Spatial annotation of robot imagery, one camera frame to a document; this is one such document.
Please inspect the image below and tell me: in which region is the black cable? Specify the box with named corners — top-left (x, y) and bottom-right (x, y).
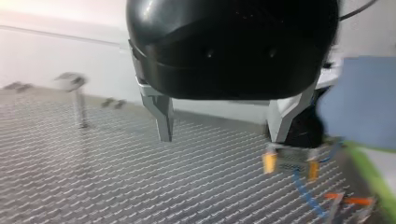
top-left (338, 0), bottom-right (379, 22)

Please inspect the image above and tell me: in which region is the metal post with orange clip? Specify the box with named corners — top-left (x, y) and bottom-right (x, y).
top-left (323, 191), bottom-right (347, 224)
top-left (344, 195), bottom-right (377, 224)

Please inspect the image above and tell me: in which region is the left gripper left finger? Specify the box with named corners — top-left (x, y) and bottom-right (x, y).
top-left (135, 77), bottom-right (176, 143)

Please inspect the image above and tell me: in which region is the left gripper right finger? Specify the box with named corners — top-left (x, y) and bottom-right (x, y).
top-left (266, 81), bottom-right (319, 144)

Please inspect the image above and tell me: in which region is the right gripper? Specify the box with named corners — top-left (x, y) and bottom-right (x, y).
top-left (261, 89), bottom-right (327, 183)

